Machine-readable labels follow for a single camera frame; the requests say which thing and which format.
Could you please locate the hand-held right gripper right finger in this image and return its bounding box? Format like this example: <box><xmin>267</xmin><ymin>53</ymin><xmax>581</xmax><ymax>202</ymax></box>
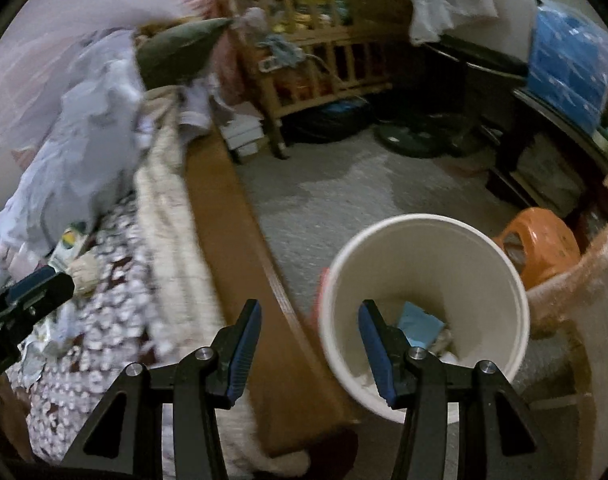
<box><xmin>358</xmin><ymin>299</ymin><xmax>560</xmax><ymax>480</ymax></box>

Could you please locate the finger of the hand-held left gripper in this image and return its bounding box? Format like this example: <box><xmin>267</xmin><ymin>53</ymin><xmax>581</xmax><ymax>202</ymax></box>
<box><xmin>0</xmin><ymin>266</ymin><xmax>75</xmax><ymax>328</ymax></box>

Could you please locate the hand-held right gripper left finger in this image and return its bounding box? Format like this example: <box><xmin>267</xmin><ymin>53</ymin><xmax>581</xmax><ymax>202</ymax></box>
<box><xmin>58</xmin><ymin>299</ymin><xmax>263</xmax><ymax>480</ymax></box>

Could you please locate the small blue plastic wrapper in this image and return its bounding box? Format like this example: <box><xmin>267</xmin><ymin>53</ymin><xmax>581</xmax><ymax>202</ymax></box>
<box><xmin>396</xmin><ymin>301</ymin><xmax>445</xmax><ymax>348</ymax></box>

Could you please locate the beige wrapper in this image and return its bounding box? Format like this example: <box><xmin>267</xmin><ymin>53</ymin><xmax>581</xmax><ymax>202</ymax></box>
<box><xmin>66</xmin><ymin>252</ymin><xmax>102</xmax><ymax>296</ymax></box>

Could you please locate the white plastic bucket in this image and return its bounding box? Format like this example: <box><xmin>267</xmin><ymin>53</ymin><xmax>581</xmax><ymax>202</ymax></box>
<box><xmin>318</xmin><ymin>214</ymin><xmax>531</xmax><ymax>423</ymax></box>

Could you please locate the pink plastic bottle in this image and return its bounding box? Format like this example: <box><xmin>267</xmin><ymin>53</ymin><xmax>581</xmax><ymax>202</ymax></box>
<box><xmin>0</xmin><ymin>242</ymin><xmax>52</xmax><ymax>275</ymax></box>

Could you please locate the pile of crumpled wrappers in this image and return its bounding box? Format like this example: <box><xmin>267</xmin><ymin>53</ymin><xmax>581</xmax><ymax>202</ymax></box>
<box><xmin>21</xmin><ymin>310</ymin><xmax>79</xmax><ymax>391</ymax></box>

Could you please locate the crumpled pale wrapper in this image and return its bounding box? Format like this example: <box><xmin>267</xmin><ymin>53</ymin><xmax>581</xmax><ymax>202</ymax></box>
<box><xmin>424</xmin><ymin>327</ymin><xmax>457</xmax><ymax>361</ymax></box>

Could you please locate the maroon white printed blanket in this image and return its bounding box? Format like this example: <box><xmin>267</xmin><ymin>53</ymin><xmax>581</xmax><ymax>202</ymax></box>
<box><xmin>6</xmin><ymin>195</ymin><xmax>175</xmax><ymax>461</ymax></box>

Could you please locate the cream fleece blanket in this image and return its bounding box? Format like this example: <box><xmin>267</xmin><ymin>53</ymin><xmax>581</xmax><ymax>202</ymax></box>
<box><xmin>134</xmin><ymin>85</ymin><xmax>309</xmax><ymax>478</ymax></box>

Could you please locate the light blue blanket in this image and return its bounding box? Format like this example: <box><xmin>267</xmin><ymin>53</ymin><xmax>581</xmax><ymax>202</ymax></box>
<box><xmin>0</xmin><ymin>27</ymin><xmax>149</xmax><ymax>291</ymax></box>

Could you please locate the orange plastic stool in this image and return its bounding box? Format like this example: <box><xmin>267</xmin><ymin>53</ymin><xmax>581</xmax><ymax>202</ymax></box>
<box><xmin>494</xmin><ymin>207</ymin><xmax>582</xmax><ymax>291</ymax></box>

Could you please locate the black fan base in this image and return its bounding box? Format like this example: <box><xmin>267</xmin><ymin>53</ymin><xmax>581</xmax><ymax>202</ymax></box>
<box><xmin>374</xmin><ymin>115</ymin><xmax>465</xmax><ymax>158</ymax></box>

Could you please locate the stack of white boxes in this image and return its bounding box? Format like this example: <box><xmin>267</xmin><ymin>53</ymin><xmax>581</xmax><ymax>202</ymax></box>
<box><xmin>221</xmin><ymin>115</ymin><xmax>265</xmax><ymax>161</ymax></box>

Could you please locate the black bag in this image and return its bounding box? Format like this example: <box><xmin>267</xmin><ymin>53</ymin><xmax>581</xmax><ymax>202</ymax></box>
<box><xmin>284</xmin><ymin>100</ymin><xmax>372</xmax><ymax>143</ymax></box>

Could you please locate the grey printed bag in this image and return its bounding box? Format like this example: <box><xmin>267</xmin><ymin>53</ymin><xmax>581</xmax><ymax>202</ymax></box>
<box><xmin>516</xmin><ymin>145</ymin><xmax>585</xmax><ymax>216</ymax></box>

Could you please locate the lavender cloth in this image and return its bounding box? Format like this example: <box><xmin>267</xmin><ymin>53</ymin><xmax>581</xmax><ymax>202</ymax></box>
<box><xmin>179</xmin><ymin>75</ymin><xmax>235</xmax><ymax>131</ymax></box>

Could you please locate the green pillow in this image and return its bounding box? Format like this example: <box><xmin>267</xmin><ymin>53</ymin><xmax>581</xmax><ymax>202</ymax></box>
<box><xmin>136</xmin><ymin>17</ymin><xmax>235</xmax><ymax>91</ymax></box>

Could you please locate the dark wooden table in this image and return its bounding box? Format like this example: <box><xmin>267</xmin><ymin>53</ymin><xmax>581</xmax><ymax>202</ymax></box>
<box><xmin>489</xmin><ymin>85</ymin><xmax>608</xmax><ymax>231</ymax></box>

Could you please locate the blue knotted cloth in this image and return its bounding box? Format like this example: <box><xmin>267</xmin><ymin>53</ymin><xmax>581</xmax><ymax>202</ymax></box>
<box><xmin>264</xmin><ymin>35</ymin><xmax>305</xmax><ymax>68</ymax></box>

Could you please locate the black chair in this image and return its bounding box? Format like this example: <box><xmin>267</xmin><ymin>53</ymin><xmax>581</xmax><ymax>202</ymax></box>
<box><xmin>424</xmin><ymin>0</ymin><xmax>540</xmax><ymax>78</ymax></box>

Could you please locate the wooden crib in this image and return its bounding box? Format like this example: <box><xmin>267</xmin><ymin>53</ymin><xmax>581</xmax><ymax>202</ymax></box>
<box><xmin>229</xmin><ymin>0</ymin><xmax>415</xmax><ymax>161</ymax></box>

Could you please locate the blue tissue multipack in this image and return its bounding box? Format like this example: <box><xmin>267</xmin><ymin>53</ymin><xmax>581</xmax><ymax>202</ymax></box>
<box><xmin>526</xmin><ymin>2</ymin><xmax>608</xmax><ymax>136</ymax></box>

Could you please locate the wooden bed frame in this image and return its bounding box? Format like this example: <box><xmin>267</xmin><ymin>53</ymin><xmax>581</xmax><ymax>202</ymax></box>
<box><xmin>184</xmin><ymin>125</ymin><xmax>369</xmax><ymax>456</ymax></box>

